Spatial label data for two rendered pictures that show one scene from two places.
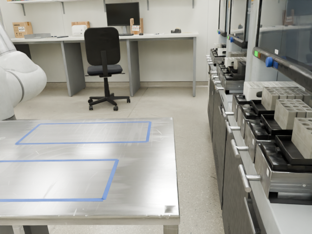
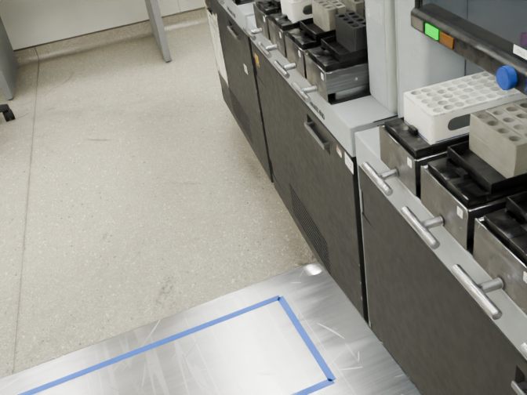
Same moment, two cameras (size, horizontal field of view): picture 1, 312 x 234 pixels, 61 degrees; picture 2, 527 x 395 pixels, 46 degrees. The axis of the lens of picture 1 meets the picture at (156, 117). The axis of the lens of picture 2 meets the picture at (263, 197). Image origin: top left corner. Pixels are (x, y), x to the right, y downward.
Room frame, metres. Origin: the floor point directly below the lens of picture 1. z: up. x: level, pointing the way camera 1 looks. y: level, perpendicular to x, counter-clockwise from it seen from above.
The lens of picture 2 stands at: (0.23, 0.19, 1.33)
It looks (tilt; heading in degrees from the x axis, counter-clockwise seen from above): 33 degrees down; 341
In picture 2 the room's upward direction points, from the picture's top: 10 degrees counter-clockwise
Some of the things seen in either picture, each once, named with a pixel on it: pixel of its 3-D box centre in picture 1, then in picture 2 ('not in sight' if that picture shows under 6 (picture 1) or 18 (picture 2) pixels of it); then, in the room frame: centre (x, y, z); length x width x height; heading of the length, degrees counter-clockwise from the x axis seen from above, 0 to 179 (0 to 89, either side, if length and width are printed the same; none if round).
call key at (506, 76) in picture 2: (269, 61); (506, 77); (0.79, -0.34, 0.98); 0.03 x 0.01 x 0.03; 172
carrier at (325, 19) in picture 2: (237, 64); (324, 16); (1.53, -0.47, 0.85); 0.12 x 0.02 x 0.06; 172
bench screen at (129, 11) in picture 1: (123, 19); not in sight; (4.44, 0.44, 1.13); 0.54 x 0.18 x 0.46; 76
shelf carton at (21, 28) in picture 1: (22, 29); not in sight; (4.75, 2.18, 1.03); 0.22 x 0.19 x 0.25; 82
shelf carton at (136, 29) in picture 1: (137, 26); not in sight; (4.46, 0.24, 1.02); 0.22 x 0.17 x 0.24; 171
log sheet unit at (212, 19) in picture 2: (207, 86); (214, 44); (2.73, -0.55, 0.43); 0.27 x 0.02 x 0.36; 172
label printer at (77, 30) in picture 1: (79, 30); not in sight; (4.42, 1.15, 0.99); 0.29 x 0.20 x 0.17; 0
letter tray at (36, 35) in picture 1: (37, 35); not in sight; (4.37, 1.79, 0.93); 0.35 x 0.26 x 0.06; 176
